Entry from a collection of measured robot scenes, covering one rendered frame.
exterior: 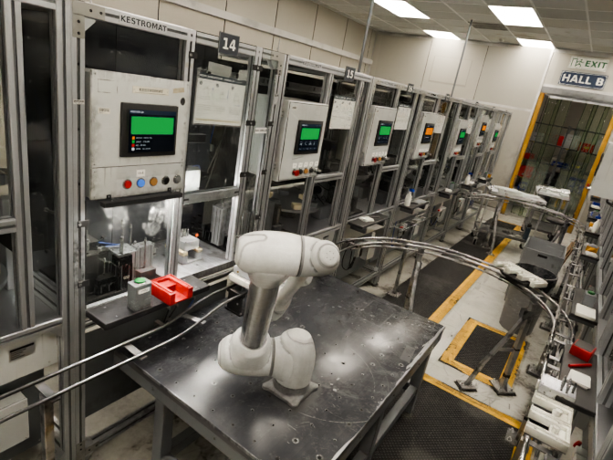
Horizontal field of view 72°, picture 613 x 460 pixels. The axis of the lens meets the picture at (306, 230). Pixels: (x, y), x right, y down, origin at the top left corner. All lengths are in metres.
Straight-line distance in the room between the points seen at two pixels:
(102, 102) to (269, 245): 0.81
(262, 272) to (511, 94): 8.91
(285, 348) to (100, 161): 0.99
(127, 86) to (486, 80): 8.83
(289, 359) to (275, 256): 0.61
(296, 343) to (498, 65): 8.81
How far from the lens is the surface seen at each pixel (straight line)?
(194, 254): 2.38
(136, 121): 1.75
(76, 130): 1.68
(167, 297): 1.95
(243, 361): 1.71
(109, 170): 1.76
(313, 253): 1.26
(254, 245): 1.26
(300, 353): 1.74
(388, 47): 10.83
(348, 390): 2.00
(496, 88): 9.95
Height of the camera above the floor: 1.91
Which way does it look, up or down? 19 degrees down
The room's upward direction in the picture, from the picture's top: 10 degrees clockwise
